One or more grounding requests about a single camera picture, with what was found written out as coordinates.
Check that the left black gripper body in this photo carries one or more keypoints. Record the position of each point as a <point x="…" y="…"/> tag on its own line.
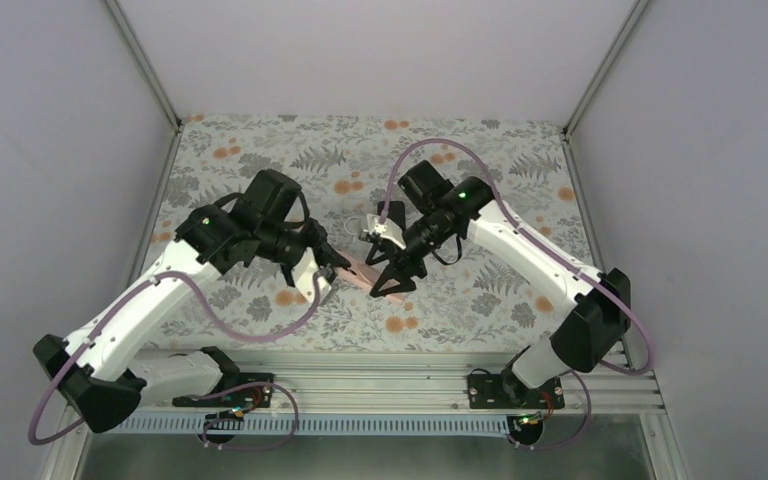
<point x="314" y="229"/>

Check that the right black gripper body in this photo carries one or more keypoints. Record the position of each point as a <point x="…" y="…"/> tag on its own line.
<point x="417" y="263"/>

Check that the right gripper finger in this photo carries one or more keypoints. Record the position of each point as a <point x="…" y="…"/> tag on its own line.
<point x="381" y="251"/>
<point x="392" y="281"/>

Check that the clear phone case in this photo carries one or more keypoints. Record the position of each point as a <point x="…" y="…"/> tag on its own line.
<point x="349" y="222"/>

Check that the pink phone case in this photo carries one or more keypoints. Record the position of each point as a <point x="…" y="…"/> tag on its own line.
<point x="359" y="274"/>

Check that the black phone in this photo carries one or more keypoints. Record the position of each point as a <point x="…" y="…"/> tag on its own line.
<point x="396" y="216"/>

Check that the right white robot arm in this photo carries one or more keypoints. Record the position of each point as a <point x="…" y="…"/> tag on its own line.
<point x="584" y="296"/>

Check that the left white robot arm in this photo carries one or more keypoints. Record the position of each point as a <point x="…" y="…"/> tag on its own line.
<point x="95" y="368"/>

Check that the floral table mat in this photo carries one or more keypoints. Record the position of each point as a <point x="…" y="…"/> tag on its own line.
<point x="470" y="300"/>

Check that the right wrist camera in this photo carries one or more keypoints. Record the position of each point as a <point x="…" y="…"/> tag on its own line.
<point x="373" y="228"/>

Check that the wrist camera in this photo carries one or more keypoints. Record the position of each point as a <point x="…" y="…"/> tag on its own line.
<point x="312" y="280"/>
<point x="373" y="228"/>

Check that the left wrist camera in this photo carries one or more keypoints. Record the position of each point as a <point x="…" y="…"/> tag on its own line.
<point x="312" y="280"/>

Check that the aluminium mounting rail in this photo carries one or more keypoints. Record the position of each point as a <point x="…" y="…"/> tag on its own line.
<point x="428" y="383"/>

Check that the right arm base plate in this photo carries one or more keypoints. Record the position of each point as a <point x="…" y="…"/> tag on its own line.
<point x="495" y="391"/>

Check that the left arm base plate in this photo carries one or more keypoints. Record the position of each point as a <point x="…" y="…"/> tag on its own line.
<point x="248" y="390"/>

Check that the grey slotted cable duct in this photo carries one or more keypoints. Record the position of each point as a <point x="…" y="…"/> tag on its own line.
<point x="319" y="424"/>

